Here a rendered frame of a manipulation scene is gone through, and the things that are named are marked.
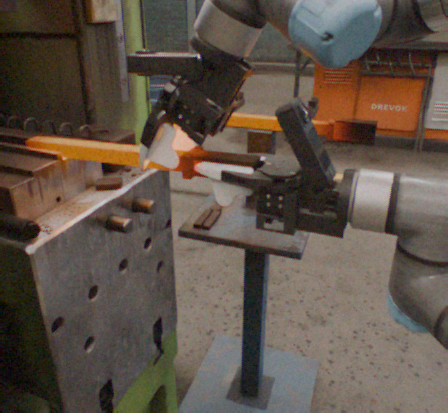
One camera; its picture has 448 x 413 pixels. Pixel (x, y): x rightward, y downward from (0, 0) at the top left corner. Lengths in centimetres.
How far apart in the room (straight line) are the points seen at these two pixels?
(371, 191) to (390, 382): 126
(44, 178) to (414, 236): 53
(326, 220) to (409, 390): 123
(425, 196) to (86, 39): 73
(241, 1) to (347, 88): 356
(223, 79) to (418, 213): 27
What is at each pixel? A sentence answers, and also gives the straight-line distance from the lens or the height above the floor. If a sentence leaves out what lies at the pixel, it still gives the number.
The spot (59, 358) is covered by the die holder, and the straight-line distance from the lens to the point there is 75.
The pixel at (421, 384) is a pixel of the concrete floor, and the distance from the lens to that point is 174.
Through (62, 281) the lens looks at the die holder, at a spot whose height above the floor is 83.
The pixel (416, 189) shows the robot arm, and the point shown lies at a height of 103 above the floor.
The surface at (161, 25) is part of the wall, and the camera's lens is 886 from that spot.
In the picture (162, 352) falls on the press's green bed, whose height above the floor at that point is 43.
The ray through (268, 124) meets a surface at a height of 98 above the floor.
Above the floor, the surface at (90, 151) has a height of 101.
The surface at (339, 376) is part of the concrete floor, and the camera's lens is 167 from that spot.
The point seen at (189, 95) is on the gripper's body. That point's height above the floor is 112.
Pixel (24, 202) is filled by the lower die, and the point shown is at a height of 95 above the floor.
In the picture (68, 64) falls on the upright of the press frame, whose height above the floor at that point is 110.
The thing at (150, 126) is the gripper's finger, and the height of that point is 107.
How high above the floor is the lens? 122
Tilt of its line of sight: 24 degrees down
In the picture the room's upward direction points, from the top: straight up
